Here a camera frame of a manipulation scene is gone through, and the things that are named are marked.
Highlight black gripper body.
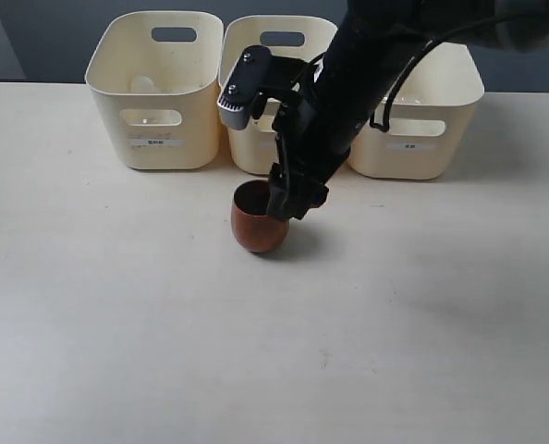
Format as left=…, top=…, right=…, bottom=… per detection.
left=285, top=8, right=422, bottom=185

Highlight brown wooden cup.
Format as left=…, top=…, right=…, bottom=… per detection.
left=231, top=179, right=290, bottom=253

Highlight clear plastic bottle white cap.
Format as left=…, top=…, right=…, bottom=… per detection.
left=125, top=76, right=182, bottom=126

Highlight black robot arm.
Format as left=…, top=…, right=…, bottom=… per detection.
left=266, top=1, right=549, bottom=221

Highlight middle cream plastic bin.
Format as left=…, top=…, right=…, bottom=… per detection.
left=218, top=15, right=337, bottom=176

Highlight cream plastic bin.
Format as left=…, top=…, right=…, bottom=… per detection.
left=218, top=15, right=337, bottom=176
left=84, top=11, right=224, bottom=170
left=348, top=43, right=484, bottom=180

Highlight right cream plastic bin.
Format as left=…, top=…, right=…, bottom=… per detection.
left=348, top=43, right=484, bottom=180

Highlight left cream plastic bin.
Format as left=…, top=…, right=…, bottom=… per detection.
left=84, top=11, right=224, bottom=170

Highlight black cable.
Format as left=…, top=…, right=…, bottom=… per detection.
left=369, top=8, right=549, bottom=133

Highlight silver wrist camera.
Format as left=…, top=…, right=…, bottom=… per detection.
left=217, top=45, right=272, bottom=130

